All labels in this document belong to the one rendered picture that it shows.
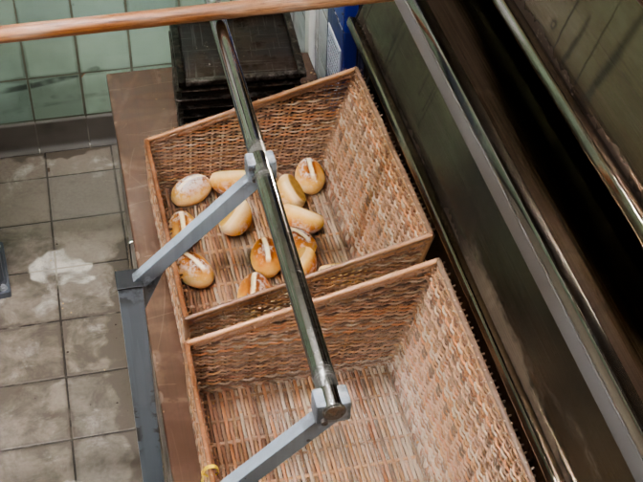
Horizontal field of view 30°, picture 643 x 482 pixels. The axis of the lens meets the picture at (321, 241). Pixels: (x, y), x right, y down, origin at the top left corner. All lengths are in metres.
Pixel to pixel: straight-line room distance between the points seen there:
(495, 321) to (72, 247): 1.77
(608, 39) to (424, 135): 0.79
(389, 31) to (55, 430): 1.29
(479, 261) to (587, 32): 0.58
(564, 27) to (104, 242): 2.11
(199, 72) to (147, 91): 0.32
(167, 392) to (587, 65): 1.12
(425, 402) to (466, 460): 0.18
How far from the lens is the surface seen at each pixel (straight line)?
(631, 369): 1.27
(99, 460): 2.94
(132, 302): 1.99
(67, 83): 3.68
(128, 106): 2.96
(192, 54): 2.77
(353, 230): 2.55
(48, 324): 3.25
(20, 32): 2.12
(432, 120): 2.20
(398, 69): 2.37
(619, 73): 1.46
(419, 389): 2.21
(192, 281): 2.44
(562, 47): 1.56
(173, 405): 2.28
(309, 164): 2.67
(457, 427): 2.07
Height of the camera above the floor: 2.34
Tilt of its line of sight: 43 degrees down
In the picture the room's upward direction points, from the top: 2 degrees clockwise
